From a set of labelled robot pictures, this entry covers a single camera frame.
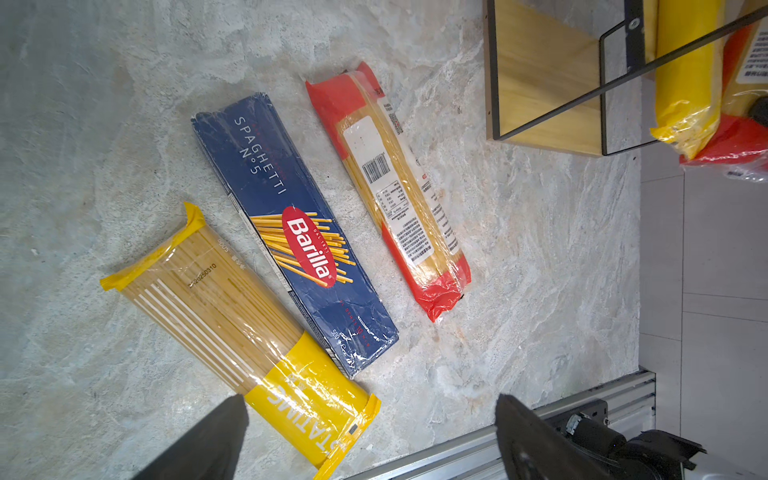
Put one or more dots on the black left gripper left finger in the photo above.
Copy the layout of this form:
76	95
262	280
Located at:
209	450

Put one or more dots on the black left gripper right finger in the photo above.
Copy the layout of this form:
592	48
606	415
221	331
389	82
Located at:
532	449

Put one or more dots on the yellow pastatime pasta pack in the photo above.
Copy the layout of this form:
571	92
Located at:
199	291

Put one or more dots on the red spaghetti pack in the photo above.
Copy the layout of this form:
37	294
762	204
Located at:
739	147
399	195

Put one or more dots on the dark blue pasta box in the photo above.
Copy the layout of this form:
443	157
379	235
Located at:
271	187

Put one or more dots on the red spaghetti pack top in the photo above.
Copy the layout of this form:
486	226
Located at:
739	147

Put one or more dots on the yellow kraft pasta pack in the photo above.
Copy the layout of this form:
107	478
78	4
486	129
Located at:
688	89

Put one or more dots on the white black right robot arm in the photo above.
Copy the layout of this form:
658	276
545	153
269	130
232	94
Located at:
652	454

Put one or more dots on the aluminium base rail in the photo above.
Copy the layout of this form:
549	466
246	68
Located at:
625	405

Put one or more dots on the wooden shelf black metal frame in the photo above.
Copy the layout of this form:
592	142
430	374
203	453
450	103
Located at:
548	85

